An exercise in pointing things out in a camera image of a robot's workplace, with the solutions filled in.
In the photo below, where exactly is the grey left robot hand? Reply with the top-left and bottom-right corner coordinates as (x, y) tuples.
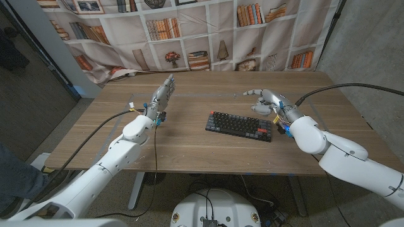
(143, 74), (176, 120)

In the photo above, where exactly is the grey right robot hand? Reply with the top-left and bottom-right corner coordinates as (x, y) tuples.
(242, 88), (306, 124)

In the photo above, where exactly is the black keyboard with red keys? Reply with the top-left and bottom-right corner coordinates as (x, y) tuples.
(205, 110), (273, 143)

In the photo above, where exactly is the printed bookshelf backdrop cloth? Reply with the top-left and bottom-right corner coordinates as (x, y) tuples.
(36, 0), (342, 88)

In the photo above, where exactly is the black round floor object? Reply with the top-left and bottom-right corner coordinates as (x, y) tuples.
(143, 172), (167, 187)

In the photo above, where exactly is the black backdrop stand pole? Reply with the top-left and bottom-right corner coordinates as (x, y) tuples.
(315, 0), (347, 72)

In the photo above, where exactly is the grey table leg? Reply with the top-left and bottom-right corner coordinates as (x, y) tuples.
(287, 175), (307, 218)

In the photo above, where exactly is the white table leg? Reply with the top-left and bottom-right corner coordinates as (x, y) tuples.
(128, 172), (146, 211)

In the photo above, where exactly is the power strip on floor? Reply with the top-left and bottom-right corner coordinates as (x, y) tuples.
(263, 208), (288, 227)

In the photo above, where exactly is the white robot torso base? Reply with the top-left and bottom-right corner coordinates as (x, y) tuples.
(169, 188), (262, 227)

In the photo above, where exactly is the black shoe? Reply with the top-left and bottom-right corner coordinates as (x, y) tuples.
(47, 170), (71, 189)

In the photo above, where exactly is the white floor platform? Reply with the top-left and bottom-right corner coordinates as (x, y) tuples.
(30, 153), (86, 190)

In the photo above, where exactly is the person's leg in jeans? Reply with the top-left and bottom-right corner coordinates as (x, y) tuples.
(0, 143), (50, 212)

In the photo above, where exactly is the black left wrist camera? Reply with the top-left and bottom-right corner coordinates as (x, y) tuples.
(155, 110), (167, 126)

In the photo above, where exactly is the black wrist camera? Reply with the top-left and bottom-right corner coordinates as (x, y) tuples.
(276, 122), (293, 139)
(155, 110), (167, 126)

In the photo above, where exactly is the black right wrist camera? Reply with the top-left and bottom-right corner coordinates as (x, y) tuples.
(276, 122), (293, 139)

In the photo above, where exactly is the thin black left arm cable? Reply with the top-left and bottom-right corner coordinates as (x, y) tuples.
(93, 123), (158, 219)

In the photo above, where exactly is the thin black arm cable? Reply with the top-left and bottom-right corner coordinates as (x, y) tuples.
(93, 123), (158, 219)
(311, 153), (345, 227)

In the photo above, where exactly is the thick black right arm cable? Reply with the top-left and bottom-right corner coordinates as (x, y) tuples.
(295, 83), (404, 107)

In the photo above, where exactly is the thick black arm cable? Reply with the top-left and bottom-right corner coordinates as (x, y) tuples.
(21, 108), (145, 209)
(295, 83), (404, 107)

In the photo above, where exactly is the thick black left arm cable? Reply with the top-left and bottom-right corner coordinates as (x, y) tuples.
(21, 108), (145, 209)

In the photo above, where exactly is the white floor cable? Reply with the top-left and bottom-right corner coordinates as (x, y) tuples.
(240, 175), (275, 206)

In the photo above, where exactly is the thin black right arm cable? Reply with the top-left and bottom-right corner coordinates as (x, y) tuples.
(311, 153), (345, 227)

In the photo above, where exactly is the black torso cable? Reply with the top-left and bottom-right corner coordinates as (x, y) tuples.
(192, 188), (215, 221)

